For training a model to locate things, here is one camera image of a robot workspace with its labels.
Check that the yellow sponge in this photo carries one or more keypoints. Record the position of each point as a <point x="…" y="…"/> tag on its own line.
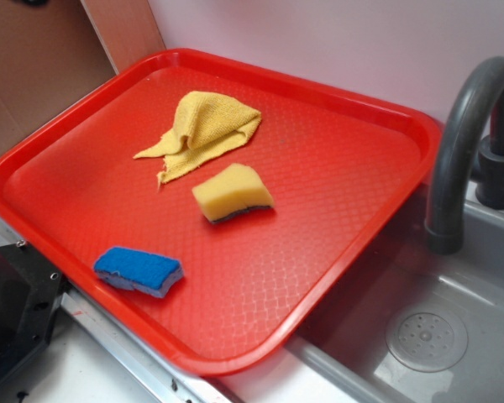
<point x="234" y="190"/>

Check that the yellow cloth rag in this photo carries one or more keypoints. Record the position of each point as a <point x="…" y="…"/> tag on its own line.
<point x="206" y="125"/>

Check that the red plastic tray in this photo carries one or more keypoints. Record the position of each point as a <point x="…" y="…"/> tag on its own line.
<point x="214" y="269"/>

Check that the blue sponge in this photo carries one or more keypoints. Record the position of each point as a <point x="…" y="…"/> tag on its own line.
<point x="131" y="269"/>

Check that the grey plastic sink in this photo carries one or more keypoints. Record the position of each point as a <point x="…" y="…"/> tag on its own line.
<point x="406" y="325"/>

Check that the dark grey faucet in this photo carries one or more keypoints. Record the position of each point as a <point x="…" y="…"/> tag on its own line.
<point x="471" y="149"/>

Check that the brown cardboard panel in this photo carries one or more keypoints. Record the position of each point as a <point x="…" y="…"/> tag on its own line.
<point x="53" y="53"/>

